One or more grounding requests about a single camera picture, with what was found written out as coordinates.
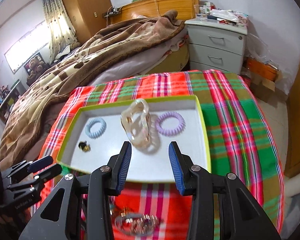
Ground black amber beaded bracelet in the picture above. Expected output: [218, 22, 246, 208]
[78, 141, 91, 153]

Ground clear jewelry pile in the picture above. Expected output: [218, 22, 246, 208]
[110, 208, 162, 237]

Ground green white shallow tray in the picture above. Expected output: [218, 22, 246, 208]
[56, 95, 211, 183]

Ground red green plaid cloth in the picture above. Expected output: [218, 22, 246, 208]
[39, 70, 284, 239]

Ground side shelf with items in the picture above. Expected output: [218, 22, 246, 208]
[0, 80, 26, 124]

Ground teddy bear picture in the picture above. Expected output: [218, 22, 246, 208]
[24, 53, 46, 76]

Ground brown patterned blanket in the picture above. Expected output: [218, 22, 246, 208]
[0, 10, 185, 170]

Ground orange box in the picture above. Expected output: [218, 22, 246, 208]
[247, 57, 278, 82]

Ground grey white nightstand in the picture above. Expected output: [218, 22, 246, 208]
[185, 19, 248, 75]

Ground spotted curtain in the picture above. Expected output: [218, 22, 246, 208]
[42, 0, 77, 63]

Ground power strip on headboard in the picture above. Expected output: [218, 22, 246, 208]
[102, 7, 121, 18]

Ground clutter on nightstand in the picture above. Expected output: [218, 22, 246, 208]
[204, 2, 249, 27]

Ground wooden wardrobe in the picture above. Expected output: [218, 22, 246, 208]
[62, 0, 111, 44]

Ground clear glass cup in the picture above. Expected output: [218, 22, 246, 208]
[194, 4, 207, 21]

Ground wooden headboard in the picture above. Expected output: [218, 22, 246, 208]
[108, 0, 199, 24]

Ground blue spiral hair tie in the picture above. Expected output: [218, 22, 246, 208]
[84, 117, 107, 139]

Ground purple spiral hair tie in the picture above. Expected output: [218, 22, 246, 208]
[154, 112, 186, 137]

